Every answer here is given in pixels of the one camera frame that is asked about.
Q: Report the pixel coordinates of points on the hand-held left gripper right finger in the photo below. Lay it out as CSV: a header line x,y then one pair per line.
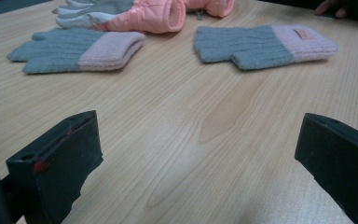
x,y
345,161

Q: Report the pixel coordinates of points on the pink ski glove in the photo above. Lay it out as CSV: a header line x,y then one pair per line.
x,y
149,15
217,7

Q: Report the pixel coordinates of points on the grey and pink knit glove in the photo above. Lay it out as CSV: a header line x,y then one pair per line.
x,y
59,49
245,46

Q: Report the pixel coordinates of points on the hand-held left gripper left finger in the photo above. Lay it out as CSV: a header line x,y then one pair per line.
x,y
62,161

